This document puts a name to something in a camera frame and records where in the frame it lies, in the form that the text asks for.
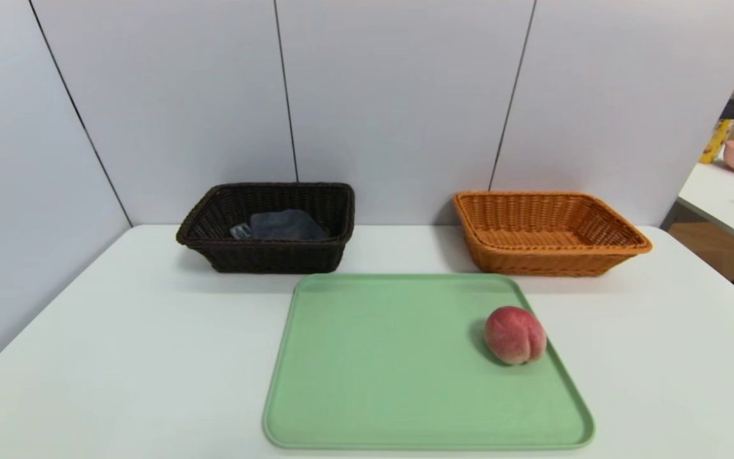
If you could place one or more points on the dark grey towel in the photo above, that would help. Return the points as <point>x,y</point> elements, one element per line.
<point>290,226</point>

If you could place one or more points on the compass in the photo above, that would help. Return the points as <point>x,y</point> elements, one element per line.
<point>239,232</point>

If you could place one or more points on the red peach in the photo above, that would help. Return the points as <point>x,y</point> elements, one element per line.
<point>515,335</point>

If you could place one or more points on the dark brown wicker basket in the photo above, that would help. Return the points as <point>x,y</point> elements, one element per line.
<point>265,258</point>

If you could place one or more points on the orange wicker basket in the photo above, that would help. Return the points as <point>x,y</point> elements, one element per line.
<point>532,261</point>

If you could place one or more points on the light green plastic tray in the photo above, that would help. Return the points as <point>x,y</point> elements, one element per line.
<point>405,395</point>

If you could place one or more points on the white side table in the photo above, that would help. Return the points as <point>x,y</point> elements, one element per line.
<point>717,197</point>

